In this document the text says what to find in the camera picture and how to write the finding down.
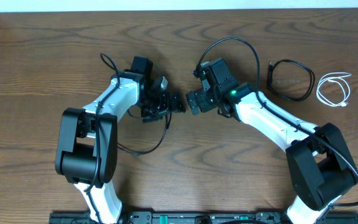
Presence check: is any black usb cable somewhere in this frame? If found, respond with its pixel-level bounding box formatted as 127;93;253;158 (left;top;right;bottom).
267;59;316;102
116;108;172;156

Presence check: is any white usb cable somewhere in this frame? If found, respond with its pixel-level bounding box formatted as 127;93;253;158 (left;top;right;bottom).
316;72;352;108

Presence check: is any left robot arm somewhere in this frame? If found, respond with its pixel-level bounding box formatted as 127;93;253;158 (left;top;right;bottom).
55;53;186;223

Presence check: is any left camera cable black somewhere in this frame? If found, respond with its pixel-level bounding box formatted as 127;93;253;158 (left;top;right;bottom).
84;52;120;223

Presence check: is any camera cable black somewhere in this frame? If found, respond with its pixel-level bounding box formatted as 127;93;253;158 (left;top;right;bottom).
193;36;358;224
84;52;120;223

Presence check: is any right camera cable black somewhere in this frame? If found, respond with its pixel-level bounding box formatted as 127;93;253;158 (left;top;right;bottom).
193;36;358;224

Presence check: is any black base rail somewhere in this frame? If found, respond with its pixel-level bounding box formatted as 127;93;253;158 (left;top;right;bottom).
48;212;358;224

